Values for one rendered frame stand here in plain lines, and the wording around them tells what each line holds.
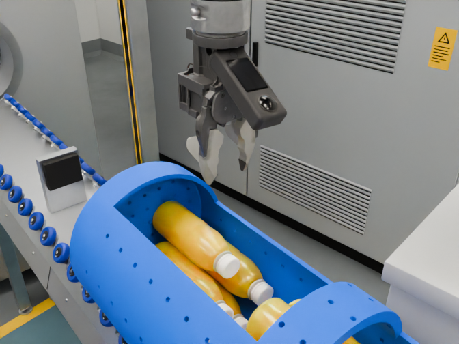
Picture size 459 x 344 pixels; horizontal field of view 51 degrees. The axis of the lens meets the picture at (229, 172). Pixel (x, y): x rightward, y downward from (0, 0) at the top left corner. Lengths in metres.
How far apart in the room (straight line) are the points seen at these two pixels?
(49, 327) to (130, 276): 1.63
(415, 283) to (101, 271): 0.48
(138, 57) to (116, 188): 0.68
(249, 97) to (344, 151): 1.69
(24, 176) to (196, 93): 0.93
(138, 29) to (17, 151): 0.57
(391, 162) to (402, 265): 1.38
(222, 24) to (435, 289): 0.48
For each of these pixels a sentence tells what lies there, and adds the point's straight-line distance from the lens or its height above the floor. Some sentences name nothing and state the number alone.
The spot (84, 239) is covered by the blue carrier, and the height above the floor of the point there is 1.16.
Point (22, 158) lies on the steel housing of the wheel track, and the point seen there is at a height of 0.93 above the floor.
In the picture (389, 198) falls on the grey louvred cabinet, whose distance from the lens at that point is 2.23.
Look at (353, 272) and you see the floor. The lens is 2.50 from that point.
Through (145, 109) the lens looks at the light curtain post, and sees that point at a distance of 1.48.
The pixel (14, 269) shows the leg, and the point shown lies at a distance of 2.24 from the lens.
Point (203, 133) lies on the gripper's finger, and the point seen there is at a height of 1.37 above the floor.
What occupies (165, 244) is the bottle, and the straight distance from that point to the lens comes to 0.88.
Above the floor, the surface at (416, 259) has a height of 1.15.
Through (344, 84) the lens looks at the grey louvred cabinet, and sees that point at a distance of 2.14.
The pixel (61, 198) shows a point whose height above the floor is 0.96.
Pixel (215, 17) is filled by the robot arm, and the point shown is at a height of 1.52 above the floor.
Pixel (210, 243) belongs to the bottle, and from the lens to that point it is 0.81.
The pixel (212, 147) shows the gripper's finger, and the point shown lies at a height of 1.35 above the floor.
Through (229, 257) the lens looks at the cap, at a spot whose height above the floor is 1.13.
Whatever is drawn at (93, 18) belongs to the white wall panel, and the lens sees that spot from 5.79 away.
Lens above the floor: 1.65
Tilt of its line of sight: 31 degrees down
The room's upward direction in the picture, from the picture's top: straight up
